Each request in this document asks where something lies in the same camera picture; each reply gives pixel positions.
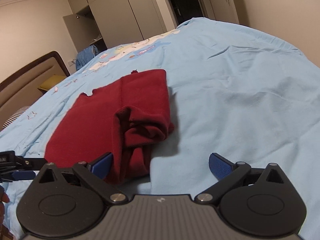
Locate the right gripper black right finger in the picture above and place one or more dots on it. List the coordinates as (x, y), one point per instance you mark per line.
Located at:
(220, 167)

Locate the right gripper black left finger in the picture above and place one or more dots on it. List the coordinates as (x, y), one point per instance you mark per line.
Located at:
(101, 166)

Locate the dark red sweater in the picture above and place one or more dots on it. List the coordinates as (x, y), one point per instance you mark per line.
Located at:
(126, 118)

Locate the person's left hand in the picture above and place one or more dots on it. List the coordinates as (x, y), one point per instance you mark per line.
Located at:
(4, 199)

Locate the light blue cartoon bed sheet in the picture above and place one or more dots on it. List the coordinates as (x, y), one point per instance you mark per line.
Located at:
(234, 90)

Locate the brown padded headboard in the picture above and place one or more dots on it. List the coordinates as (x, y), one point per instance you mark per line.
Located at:
(21, 88)

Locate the olive yellow pillow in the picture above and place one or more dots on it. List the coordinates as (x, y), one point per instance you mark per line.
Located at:
(50, 83)

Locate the blue garment on chair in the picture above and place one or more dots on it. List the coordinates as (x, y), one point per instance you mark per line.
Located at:
(84, 56)

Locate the grey built-in wardrobe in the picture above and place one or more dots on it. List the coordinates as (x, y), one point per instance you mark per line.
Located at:
(115, 22)

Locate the white door with handle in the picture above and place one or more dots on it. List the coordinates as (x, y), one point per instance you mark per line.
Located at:
(225, 11)

